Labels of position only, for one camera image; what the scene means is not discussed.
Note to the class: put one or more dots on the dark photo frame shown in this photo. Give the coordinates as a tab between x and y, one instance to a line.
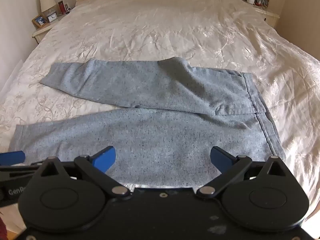
262	0

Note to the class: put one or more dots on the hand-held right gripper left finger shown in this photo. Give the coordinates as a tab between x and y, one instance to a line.
105	158

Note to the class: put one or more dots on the wooden photo frame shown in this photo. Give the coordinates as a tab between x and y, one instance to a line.
39	21

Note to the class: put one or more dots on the white shade table lamp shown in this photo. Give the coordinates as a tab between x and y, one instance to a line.
47	2

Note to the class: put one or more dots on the red upright box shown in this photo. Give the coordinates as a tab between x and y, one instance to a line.
60	7

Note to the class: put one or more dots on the white satin bedspread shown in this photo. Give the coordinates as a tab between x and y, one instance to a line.
160	30

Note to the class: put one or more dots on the grey pants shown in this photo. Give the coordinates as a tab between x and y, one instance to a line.
162	142

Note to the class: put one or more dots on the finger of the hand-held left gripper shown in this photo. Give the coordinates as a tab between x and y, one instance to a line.
12	158

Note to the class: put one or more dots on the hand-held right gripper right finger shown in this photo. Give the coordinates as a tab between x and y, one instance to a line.
220	158

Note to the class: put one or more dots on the dark red cloth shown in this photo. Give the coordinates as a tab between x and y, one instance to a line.
2	230

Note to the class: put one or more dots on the small white picture frame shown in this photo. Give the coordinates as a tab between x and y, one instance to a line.
68	8

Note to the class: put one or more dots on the small table clock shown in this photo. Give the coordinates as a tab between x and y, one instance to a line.
52	18

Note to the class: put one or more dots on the cream nightstand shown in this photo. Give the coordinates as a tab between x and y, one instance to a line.
41	33
271	17

